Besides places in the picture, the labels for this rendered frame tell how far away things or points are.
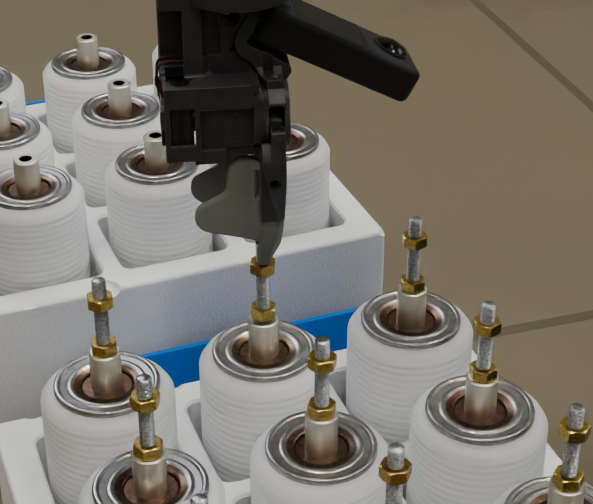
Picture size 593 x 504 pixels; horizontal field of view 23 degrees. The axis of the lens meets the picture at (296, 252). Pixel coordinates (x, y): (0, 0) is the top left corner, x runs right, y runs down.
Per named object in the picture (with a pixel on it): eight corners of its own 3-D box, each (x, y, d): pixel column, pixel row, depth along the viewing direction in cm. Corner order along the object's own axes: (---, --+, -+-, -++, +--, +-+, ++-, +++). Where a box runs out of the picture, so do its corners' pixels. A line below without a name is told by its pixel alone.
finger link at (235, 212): (195, 266, 102) (190, 147, 97) (280, 260, 103) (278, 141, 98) (199, 289, 99) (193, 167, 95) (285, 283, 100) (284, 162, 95)
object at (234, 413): (325, 495, 121) (328, 315, 111) (327, 578, 113) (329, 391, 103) (209, 495, 121) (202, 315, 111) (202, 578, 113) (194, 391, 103)
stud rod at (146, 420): (138, 472, 93) (131, 377, 89) (150, 464, 94) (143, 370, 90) (149, 478, 93) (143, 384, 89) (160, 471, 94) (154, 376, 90)
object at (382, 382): (414, 450, 126) (424, 273, 116) (483, 514, 119) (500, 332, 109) (321, 488, 121) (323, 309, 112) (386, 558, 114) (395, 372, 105)
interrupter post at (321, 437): (333, 437, 99) (333, 399, 97) (343, 459, 97) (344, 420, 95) (299, 443, 99) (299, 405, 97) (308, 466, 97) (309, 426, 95)
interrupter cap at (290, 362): (314, 326, 110) (315, 318, 110) (315, 386, 104) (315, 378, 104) (215, 325, 111) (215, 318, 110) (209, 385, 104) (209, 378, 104)
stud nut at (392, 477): (386, 461, 86) (387, 450, 85) (414, 468, 85) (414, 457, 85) (375, 482, 84) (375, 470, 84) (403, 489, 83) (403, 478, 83)
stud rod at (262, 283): (273, 331, 106) (272, 244, 102) (265, 338, 106) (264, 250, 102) (261, 327, 107) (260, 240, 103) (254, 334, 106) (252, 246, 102)
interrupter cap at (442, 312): (421, 286, 115) (422, 278, 115) (480, 333, 110) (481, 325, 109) (341, 314, 112) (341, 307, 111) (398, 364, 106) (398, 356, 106)
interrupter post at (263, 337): (280, 345, 108) (280, 308, 107) (279, 364, 106) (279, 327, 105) (248, 345, 108) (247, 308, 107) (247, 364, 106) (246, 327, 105)
